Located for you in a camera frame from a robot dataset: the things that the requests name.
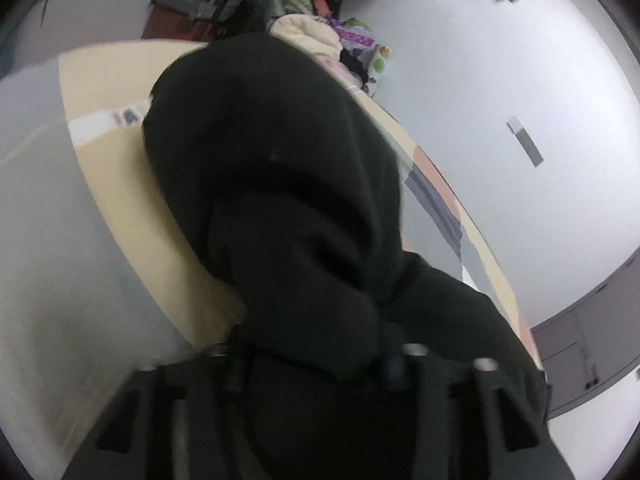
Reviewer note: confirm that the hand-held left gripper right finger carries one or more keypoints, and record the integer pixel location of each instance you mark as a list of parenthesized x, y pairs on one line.
[(396, 371)]

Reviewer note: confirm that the black garment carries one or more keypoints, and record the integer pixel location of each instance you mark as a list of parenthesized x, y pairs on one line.
[(280, 200)]

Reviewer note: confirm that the cream fleece garment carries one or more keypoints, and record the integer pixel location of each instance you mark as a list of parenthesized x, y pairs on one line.
[(312, 35)]

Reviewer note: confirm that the black chair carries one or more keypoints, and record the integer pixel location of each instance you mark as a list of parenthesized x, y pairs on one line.
[(257, 7)]

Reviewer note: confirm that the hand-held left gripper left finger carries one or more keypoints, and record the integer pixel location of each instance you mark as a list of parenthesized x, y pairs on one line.
[(234, 377)]

